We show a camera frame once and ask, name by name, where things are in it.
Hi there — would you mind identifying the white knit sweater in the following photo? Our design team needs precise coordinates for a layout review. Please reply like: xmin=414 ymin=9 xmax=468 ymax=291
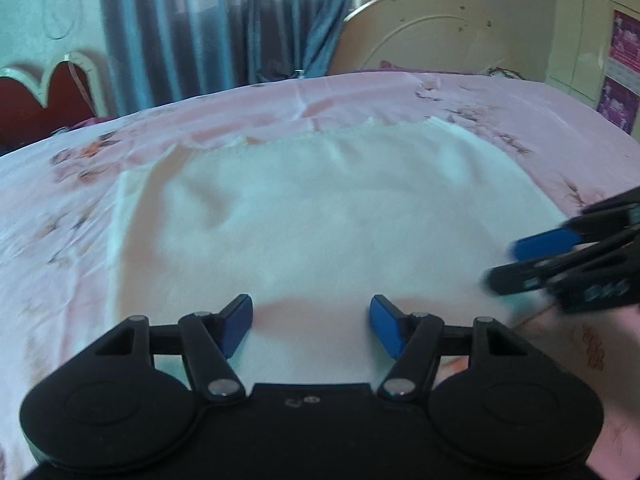
xmin=107 ymin=117 xmax=569 ymax=392

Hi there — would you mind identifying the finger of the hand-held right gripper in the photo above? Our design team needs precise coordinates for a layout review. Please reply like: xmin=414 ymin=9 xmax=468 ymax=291
xmin=508 ymin=193 xmax=640 ymax=263
xmin=484 ymin=234 xmax=640 ymax=297

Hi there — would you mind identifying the red scalloped headboard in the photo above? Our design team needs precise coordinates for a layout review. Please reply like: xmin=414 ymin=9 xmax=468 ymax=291
xmin=0 ymin=50 xmax=109 ymax=147

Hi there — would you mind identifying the pink floral bedsheet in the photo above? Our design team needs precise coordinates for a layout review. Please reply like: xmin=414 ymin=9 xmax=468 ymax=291
xmin=0 ymin=70 xmax=640 ymax=480

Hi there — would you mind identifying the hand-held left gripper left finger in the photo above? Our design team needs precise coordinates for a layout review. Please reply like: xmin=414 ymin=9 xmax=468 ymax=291
xmin=93 ymin=294 xmax=254 ymax=404

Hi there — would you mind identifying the cream wardrobe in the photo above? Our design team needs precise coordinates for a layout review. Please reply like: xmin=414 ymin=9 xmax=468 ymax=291
xmin=545 ymin=0 xmax=640 ymax=136

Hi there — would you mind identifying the dark floral pillow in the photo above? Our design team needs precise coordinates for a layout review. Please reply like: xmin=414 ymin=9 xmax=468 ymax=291
xmin=487 ymin=66 xmax=527 ymax=82

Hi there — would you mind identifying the purple wall poster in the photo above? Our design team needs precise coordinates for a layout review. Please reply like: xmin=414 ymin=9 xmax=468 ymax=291
xmin=607 ymin=9 xmax=640 ymax=79
xmin=595 ymin=76 xmax=640 ymax=134

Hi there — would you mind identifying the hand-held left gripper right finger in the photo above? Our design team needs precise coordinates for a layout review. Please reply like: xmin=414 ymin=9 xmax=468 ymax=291
xmin=369 ymin=294 xmax=532 ymax=402

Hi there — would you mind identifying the cream round headboard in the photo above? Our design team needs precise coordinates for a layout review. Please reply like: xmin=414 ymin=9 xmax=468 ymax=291
xmin=330 ymin=0 xmax=532 ymax=82

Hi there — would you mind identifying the blue-grey curtain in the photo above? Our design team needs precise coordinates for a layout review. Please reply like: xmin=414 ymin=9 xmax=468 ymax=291
xmin=97 ymin=0 xmax=364 ymax=114

